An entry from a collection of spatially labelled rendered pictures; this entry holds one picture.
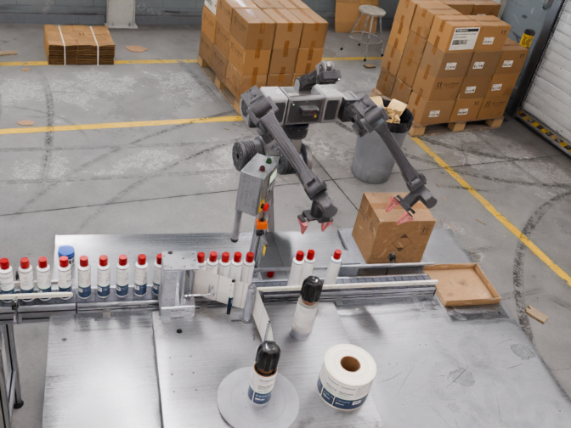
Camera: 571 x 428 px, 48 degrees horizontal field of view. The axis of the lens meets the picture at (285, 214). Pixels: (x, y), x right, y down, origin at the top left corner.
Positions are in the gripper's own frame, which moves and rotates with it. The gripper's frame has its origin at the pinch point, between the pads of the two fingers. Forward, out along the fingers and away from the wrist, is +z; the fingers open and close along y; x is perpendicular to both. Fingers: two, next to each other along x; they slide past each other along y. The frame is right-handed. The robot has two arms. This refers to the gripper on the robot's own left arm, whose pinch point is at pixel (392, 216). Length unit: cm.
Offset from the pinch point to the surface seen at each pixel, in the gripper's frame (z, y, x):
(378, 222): 7.1, -5.1, 2.6
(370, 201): 3.7, -19.7, 4.5
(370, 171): 3, -178, 168
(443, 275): 4.4, 12.5, 48.0
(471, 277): -5, 18, 59
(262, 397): 73, 61, -56
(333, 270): 34.5, 9.5, -13.9
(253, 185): 27, -3, -73
